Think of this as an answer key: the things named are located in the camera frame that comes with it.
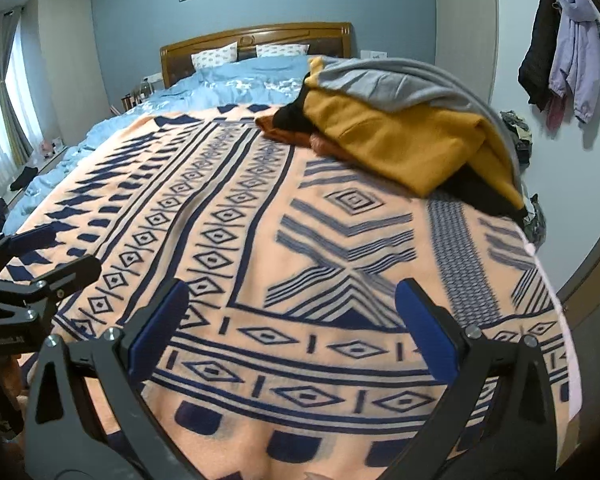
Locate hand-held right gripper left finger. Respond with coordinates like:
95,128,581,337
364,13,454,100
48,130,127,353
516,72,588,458
25,279,191,480

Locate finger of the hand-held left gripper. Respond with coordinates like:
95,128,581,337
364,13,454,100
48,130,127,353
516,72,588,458
22,256,102,323
0,224,57,281

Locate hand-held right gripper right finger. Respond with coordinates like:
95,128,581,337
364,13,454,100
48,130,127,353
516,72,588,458
395,279,573,480

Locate grey purple knit cardigan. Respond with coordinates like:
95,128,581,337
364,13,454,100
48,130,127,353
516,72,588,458
307,56,526,201

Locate person's left forearm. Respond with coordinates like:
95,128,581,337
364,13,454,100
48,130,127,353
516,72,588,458
0,352,41,406

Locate black cloth on ledge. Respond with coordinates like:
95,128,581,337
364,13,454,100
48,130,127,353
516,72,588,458
10,166,40,191

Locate white sheer curtain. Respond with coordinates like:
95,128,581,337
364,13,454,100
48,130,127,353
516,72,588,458
0,55,32,196

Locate orange blue patterned blanket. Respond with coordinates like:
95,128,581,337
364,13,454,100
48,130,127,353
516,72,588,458
2,102,581,480

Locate black garment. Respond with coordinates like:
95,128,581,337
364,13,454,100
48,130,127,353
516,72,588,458
432,165,531,228
271,72,331,136

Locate bedside bottles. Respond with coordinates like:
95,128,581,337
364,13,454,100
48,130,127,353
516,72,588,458
107,74,165,113

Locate mustard yellow garment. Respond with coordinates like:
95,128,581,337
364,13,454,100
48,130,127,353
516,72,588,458
302,77,526,211

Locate grey yellow curtain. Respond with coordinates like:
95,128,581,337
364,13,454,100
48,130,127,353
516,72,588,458
0,10,25,111

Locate camouflage clothing pile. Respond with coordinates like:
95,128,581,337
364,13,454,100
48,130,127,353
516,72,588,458
500,110,548,248

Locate rust orange garment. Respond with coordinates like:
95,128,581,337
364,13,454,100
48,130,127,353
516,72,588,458
255,115,351,158

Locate pink hanging garment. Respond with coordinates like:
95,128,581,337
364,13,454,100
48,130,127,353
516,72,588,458
547,92,567,130

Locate light blue duvet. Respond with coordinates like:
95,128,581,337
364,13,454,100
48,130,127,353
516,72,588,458
2,55,313,233

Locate white patterned pillow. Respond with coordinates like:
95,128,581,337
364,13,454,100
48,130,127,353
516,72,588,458
256,43,310,59
191,44,239,71

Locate black hanging jacket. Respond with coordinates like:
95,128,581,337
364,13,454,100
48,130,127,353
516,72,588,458
518,0,561,113

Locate wooden headboard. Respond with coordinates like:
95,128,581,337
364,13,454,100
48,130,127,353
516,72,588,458
160,22,353,88

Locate lilac hanging jacket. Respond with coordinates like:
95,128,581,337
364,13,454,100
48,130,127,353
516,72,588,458
547,0,600,125

